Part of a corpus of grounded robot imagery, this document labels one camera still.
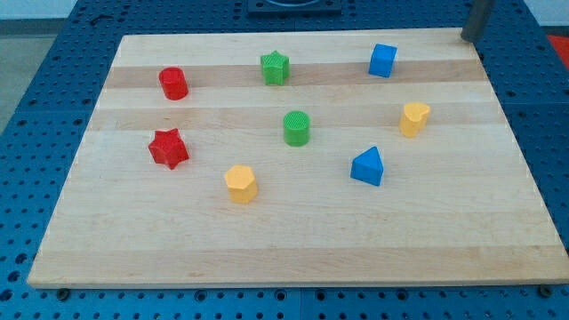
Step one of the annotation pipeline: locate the blue cube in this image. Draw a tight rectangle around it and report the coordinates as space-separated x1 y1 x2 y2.
368 44 397 77

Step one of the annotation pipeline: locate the green cylinder block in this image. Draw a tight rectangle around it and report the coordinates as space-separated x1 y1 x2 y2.
283 110 310 147

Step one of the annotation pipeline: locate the yellow hexagon block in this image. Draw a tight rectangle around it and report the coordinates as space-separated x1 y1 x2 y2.
224 164 258 204

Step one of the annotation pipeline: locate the wooden board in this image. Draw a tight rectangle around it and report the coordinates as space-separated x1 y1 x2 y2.
28 28 568 289

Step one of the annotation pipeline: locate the blue triangle block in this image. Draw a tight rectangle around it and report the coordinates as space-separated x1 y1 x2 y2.
350 147 384 187

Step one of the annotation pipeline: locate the green star block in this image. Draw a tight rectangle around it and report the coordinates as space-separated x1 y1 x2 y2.
260 51 290 85

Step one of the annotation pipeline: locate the red star block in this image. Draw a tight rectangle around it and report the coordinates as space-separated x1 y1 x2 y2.
148 128 190 170

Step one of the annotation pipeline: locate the red cylinder block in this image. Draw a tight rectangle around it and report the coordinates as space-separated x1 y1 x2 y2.
158 67 189 100

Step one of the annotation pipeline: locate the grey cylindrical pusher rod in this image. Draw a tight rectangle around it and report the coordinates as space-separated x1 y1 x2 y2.
461 0 496 44

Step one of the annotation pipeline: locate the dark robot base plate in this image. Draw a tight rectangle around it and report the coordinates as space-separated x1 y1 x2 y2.
245 0 342 15

